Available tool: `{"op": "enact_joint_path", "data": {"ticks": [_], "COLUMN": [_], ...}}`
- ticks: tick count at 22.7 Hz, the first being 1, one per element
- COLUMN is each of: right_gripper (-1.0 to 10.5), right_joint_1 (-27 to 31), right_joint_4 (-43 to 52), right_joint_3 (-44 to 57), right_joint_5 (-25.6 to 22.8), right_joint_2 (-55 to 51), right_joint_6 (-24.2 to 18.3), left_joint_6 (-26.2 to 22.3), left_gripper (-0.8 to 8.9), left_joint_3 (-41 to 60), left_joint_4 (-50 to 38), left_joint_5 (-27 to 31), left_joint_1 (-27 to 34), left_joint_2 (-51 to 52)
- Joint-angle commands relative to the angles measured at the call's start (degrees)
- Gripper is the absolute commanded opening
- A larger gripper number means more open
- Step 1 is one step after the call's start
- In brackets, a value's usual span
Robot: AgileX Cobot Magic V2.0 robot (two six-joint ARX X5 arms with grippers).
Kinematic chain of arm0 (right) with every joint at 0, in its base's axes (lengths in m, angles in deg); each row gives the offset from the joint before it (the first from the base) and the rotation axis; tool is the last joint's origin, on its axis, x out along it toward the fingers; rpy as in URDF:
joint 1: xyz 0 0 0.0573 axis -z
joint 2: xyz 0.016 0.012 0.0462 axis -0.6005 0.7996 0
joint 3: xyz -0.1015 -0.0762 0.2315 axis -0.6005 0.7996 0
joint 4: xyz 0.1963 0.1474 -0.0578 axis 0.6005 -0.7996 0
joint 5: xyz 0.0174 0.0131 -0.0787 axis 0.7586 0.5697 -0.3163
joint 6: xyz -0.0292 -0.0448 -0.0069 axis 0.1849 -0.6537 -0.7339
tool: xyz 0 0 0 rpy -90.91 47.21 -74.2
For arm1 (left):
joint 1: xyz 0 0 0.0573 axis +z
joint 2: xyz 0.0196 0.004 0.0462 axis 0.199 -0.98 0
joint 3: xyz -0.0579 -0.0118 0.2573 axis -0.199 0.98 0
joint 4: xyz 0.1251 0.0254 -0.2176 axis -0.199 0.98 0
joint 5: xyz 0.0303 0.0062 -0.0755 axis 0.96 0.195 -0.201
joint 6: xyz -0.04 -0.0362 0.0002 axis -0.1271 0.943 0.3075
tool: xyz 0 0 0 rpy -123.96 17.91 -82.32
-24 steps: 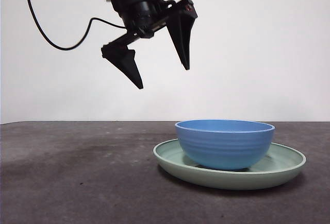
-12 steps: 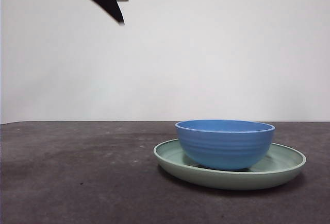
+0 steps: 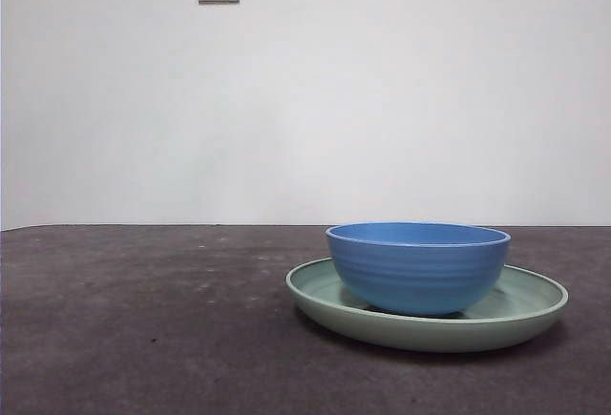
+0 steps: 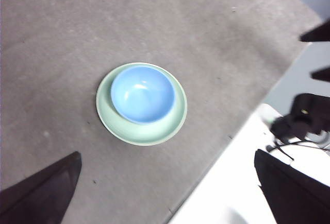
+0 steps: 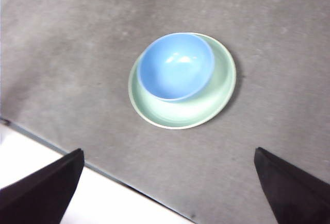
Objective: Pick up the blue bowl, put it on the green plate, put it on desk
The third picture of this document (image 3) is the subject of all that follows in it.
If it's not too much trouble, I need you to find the blue bowl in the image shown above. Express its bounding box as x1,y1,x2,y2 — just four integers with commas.
325,221,511,318

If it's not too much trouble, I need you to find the green plate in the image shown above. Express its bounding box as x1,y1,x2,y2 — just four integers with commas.
284,257,569,354

